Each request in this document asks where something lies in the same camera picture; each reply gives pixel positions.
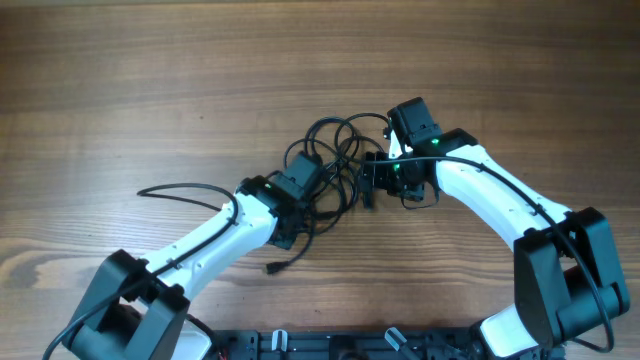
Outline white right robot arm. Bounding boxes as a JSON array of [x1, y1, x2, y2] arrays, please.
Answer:
[[361, 97, 631, 359]]

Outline black left camera cable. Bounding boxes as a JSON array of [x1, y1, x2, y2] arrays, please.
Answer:
[[42, 182, 240, 360]]

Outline black usb cable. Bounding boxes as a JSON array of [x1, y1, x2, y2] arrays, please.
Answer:
[[265, 113, 391, 276]]

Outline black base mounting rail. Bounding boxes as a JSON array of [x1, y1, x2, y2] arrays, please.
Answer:
[[210, 328, 487, 360]]

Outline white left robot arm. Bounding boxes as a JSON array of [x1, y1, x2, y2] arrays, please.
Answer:
[[43, 153, 323, 359]]

